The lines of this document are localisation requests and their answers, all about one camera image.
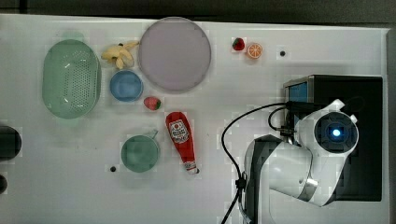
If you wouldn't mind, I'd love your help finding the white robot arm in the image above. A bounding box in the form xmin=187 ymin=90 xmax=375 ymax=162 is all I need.
xmin=238 ymin=99 xmax=359 ymax=224

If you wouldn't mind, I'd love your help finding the red ketchup bottle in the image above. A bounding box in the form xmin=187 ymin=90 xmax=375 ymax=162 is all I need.
xmin=165 ymin=111 xmax=199 ymax=175

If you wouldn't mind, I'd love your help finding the red toy strawberry near bowl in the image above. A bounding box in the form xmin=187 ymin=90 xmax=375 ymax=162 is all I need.
xmin=144 ymin=96 xmax=162 ymax=111

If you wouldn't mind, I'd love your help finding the lilac round plate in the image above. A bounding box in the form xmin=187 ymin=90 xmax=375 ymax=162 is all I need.
xmin=138 ymin=17 xmax=211 ymax=91

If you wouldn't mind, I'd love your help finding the green metal cup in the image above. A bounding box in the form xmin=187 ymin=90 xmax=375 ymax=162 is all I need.
xmin=120 ymin=130 xmax=160 ymax=173

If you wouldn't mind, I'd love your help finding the blue bowl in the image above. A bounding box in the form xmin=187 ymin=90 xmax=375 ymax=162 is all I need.
xmin=109 ymin=70 xmax=144 ymax=102

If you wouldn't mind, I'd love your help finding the red toy strawberry far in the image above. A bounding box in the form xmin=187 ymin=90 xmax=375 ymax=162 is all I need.
xmin=233 ymin=37 xmax=245 ymax=51

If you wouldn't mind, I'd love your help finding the toy orange half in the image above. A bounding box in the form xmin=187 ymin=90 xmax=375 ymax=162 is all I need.
xmin=247 ymin=43 xmax=263 ymax=60

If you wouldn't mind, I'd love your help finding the yellow toy banana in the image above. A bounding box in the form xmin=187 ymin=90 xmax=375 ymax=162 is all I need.
xmin=101 ymin=40 xmax=140 ymax=70

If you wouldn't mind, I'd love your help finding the green perforated colander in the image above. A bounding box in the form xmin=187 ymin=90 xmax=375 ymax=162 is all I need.
xmin=42 ymin=31 xmax=102 ymax=119

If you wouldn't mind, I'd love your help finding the black utensil holder cup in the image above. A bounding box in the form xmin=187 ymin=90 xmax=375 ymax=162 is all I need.
xmin=0 ymin=126 xmax=21 ymax=161

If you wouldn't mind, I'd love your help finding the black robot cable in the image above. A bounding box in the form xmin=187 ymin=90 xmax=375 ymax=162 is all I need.
xmin=219 ymin=102 xmax=300 ymax=224

